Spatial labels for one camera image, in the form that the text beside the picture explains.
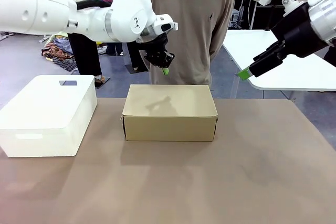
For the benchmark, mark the small white cabinet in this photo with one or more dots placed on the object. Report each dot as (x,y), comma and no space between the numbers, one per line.
(235,18)

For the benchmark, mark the colourful clothes pile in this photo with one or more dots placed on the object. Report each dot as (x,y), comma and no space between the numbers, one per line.
(56,53)

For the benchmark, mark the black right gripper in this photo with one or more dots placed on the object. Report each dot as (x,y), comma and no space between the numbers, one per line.
(299,32)

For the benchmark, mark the background desk with black panel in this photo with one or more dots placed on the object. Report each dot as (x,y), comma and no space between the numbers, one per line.
(258,11)

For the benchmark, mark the brown cardboard shoe box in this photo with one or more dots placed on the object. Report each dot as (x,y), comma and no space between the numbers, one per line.
(170,127)

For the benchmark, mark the white table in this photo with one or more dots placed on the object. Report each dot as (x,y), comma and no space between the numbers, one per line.
(294,82)

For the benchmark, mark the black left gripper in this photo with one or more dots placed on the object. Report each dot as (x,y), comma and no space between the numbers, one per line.
(155,44)

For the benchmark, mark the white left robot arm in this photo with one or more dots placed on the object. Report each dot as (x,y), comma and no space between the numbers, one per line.
(39,6)

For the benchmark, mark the white plastic storage box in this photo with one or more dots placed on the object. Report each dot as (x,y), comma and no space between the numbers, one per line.
(39,113)

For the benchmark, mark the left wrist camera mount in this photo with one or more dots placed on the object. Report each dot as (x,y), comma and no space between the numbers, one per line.
(168,24)

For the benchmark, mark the person in beige sweater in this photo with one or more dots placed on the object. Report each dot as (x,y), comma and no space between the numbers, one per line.
(194,24)

